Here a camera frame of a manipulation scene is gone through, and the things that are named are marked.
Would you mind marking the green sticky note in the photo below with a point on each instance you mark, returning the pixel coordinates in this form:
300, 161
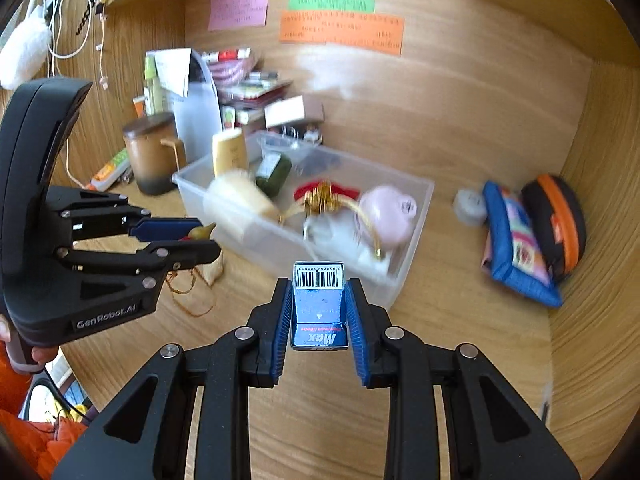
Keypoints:
332, 4

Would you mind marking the white fluffy object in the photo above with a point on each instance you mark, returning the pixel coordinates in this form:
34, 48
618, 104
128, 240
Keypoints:
22, 55

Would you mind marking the small white cardboard box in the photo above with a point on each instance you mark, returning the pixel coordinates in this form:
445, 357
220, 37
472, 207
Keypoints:
292, 110

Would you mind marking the clear plastic storage bin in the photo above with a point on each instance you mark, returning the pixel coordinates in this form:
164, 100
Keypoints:
300, 250

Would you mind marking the brown lidded ceramic mug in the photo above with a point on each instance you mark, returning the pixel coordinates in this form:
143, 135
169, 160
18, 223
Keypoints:
147, 155

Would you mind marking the orange cream tube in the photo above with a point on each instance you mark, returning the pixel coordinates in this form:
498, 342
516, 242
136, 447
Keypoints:
139, 107

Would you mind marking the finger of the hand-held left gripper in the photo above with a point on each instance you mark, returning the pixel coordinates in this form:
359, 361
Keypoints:
195, 252
170, 228

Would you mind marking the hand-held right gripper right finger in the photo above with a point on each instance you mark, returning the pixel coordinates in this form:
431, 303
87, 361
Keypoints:
357, 330

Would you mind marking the small grey object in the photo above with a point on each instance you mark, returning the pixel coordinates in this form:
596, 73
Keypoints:
470, 207

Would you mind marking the gold ribbon bow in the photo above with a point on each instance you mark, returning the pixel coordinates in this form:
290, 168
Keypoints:
322, 195

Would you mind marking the blue patterned pouch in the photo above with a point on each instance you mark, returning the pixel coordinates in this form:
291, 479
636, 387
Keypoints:
520, 245

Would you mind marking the pink sticky note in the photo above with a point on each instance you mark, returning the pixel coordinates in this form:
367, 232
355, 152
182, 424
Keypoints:
237, 7

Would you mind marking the wooden desktop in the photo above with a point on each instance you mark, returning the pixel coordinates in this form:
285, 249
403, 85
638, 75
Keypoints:
450, 360

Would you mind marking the white printed paper sheets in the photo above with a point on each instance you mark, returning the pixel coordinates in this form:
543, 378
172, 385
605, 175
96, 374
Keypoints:
172, 70

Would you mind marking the beige lotion bottle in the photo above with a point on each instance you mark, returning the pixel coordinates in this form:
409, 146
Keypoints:
230, 152

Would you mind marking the small blue staples box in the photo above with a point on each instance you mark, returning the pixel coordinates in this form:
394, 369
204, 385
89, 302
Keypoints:
319, 305

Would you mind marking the dark green pump bottle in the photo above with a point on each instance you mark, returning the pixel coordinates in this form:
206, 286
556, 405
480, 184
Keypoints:
274, 172

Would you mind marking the pink round case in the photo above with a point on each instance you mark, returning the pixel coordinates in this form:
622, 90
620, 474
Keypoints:
387, 212

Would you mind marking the stack of books and boxes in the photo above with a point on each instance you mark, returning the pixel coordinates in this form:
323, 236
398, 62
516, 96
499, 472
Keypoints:
245, 80

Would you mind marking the orange sticky note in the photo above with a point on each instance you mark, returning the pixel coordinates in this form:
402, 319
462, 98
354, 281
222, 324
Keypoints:
345, 32

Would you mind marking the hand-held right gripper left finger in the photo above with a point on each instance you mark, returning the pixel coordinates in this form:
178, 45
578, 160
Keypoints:
282, 330

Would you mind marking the cream lidded plastic cup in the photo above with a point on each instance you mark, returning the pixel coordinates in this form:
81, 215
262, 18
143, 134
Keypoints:
245, 195

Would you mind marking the black orange zip pouch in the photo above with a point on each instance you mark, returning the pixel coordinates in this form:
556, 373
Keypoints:
560, 220

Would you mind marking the person's orange clothing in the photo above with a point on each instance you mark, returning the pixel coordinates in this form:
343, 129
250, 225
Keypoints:
30, 440

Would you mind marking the white translucent jug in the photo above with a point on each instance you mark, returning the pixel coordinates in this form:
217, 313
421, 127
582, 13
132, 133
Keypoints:
200, 115

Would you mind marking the person's left hand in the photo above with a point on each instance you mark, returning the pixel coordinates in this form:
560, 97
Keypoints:
41, 355

